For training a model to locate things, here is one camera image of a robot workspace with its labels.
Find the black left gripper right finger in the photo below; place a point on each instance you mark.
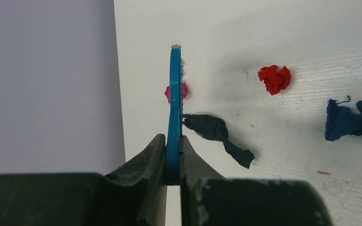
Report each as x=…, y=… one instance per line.
x=209, y=199

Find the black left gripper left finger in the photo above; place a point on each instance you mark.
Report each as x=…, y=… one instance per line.
x=132, y=195

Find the blue hand brush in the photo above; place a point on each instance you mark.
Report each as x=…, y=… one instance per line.
x=172, y=169

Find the black paper scrap left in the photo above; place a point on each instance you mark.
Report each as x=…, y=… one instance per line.
x=215, y=129

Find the small pink paper scrap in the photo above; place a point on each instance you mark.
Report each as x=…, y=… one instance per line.
x=185, y=92

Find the red paper scrap left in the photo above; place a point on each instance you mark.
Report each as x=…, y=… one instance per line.
x=275, y=80

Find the dark blue paper scrap centre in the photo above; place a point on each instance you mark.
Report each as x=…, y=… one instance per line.
x=342, y=121

